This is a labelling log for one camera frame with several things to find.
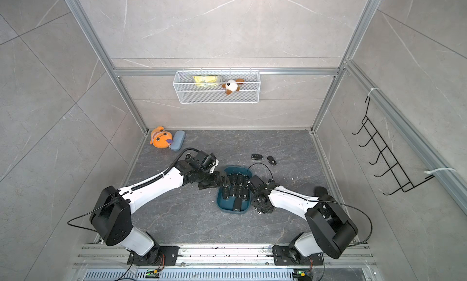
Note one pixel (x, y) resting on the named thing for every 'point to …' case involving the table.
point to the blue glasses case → (177, 140)
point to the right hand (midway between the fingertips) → (258, 204)
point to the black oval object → (320, 191)
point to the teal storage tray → (227, 206)
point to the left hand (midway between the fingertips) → (224, 181)
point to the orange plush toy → (161, 138)
